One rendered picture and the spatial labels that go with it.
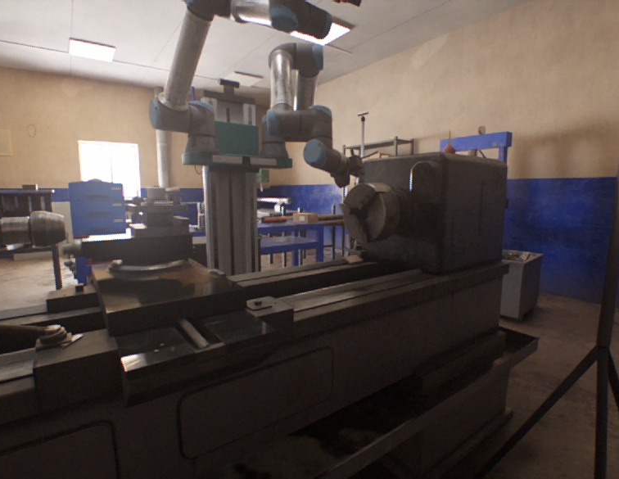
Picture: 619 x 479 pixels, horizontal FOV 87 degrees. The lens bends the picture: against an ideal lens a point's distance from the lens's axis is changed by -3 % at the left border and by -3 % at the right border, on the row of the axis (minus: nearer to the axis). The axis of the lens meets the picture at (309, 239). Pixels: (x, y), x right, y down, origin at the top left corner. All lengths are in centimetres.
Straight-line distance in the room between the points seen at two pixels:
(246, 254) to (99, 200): 122
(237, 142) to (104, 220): 125
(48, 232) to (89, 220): 197
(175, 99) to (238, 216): 84
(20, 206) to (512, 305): 538
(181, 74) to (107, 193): 138
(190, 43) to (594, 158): 405
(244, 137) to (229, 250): 74
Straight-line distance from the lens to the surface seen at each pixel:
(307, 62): 174
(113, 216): 295
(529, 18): 527
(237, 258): 234
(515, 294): 352
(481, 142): 452
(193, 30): 175
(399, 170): 156
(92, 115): 822
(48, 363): 78
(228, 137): 221
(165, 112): 192
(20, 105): 824
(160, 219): 122
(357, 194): 144
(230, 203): 228
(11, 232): 99
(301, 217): 351
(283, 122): 124
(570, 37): 501
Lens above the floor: 118
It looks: 8 degrees down
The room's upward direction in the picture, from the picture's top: straight up
